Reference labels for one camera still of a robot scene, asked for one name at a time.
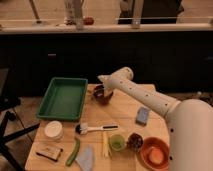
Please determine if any green cucumber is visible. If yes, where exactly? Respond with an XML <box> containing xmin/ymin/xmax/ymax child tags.
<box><xmin>65</xmin><ymin>137</ymin><xmax>80</xmax><ymax>167</ymax></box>

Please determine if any wooden block eraser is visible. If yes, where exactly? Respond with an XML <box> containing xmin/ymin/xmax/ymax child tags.
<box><xmin>35</xmin><ymin>144</ymin><xmax>63</xmax><ymax>162</ymax></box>

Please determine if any white dish brush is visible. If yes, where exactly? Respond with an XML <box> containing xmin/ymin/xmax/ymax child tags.
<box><xmin>75</xmin><ymin>123</ymin><xmax>119</xmax><ymax>135</ymax></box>

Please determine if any black chair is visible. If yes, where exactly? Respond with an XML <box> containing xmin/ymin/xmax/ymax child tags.
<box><xmin>0</xmin><ymin>68</ymin><xmax>39</xmax><ymax>171</ymax></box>

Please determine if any person in dark clothes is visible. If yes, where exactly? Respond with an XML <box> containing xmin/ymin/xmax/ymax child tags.
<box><xmin>118</xmin><ymin>0</ymin><xmax>184</xmax><ymax>24</ymax></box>

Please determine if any pale yellow stick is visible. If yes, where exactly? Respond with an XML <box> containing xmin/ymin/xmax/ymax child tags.
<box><xmin>102</xmin><ymin>131</ymin><xmax>109</xmax><ymax>158</ymax></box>

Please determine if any light blue cloth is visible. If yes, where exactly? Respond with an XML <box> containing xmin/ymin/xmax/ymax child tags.
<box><xmin>75</xmin><ymin>146</ymin><xmax>95</xmax><ymax>171</ymax></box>

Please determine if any green cup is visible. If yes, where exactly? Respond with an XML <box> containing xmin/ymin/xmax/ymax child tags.
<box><xmin>109</xmin><ymin>134</ymin><xmax>126</xmax><ymax>151</ymax></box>

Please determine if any dark brown pine cone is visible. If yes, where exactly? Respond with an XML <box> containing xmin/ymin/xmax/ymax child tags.
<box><xmin>127</xmin><ymin>133</ymin><xmax>143</xmax><ymax>151</ymax></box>

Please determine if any green plastic tray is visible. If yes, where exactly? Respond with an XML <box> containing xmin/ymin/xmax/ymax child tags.
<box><xmin>36</xmin><ymin>77</ymin><xmax>88</xmax><ymax>122</ymax></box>

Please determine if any blue sponge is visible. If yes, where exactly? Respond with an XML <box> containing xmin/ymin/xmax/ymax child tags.
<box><xmin>136</xmin><ymin>107</ymin><xmax>150</xmax><ymax>125</ymax></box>

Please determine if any dark red bowl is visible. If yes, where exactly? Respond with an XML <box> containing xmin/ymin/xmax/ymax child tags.
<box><xmin>92</xmin><ymin>84</ymin><xmax>113</xmax><ymax>105</ymax></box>

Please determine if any white round lid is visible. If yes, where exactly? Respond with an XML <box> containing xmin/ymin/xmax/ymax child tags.
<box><xmin>44</xmin><ymin>121</ymin><xmax>63</xmax><ymax>140</ymax></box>

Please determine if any red object on counter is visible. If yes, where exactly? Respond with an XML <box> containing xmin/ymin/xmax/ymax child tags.
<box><xmin>83</xmin><ymin>17</ymin><xmax>94</xmax><ymax>25</ymax></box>

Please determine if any orange bowl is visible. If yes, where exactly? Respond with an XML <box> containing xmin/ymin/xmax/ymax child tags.
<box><xmin>140</xmin><ymin>137</ymin><xmax>169</xmax><ymax>171</ymax></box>

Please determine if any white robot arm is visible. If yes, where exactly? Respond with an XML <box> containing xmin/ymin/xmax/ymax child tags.
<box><xmin>98</xmin><ymin>67</ymin><xmax>213</xmax><ymax>171</ymax></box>

